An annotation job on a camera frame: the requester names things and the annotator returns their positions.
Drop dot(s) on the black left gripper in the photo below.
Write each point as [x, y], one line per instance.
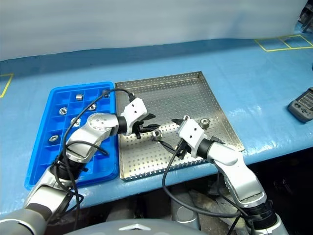
[133, 127]

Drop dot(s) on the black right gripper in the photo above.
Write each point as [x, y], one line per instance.
[182, 149]

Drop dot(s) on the metal roller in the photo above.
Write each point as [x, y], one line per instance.
[62, 111]
[79, 97]
[53, 138]
[75, 121]
[156, 134]
[205, 123]
[92, 107]

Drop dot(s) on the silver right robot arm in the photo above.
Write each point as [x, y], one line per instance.
[230, 156]

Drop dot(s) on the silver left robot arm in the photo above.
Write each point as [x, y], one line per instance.
[97, 124]

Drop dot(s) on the perforated steel tray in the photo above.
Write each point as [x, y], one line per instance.
[181, 98]

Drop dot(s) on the blue plastic compartment tray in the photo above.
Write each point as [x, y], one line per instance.
[46, 151]

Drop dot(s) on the grey metal cylinder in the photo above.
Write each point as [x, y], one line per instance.
[184, 213]

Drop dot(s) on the silver robot torso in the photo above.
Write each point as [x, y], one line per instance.
[137, 227]

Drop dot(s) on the grey handheld device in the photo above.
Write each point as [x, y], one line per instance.
[302, 107]

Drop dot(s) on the dark metal fixture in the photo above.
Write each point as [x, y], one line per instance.
[306, 17]

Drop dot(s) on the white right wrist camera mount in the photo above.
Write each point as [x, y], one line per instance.
[193, 133]

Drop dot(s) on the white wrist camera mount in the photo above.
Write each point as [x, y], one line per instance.
[134, 109]
[193, 133]

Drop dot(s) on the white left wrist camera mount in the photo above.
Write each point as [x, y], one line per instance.
[134, 109]

